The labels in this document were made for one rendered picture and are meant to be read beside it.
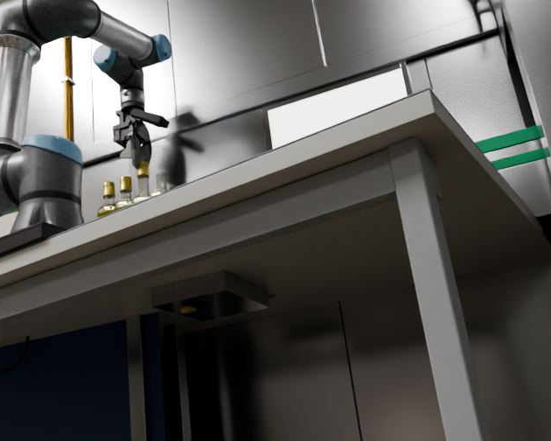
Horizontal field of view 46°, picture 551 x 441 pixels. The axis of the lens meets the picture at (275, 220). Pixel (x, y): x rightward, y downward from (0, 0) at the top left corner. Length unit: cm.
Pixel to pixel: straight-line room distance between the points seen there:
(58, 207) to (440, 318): 77
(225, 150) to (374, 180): 112
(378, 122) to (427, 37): 107
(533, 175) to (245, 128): 85
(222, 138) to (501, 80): 79
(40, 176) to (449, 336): 84
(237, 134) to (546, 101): 92
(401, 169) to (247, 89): 123
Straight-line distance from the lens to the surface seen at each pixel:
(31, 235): 118
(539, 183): 147
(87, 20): 161
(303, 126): 185
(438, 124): 83
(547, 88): 137
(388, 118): 82
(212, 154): 194
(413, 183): 82
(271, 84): 196
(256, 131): 190
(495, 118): 176
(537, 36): 142
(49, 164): 131
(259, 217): 92
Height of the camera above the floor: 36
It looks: 20 degrees up
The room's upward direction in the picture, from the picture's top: 7 degrees counter-clockwise
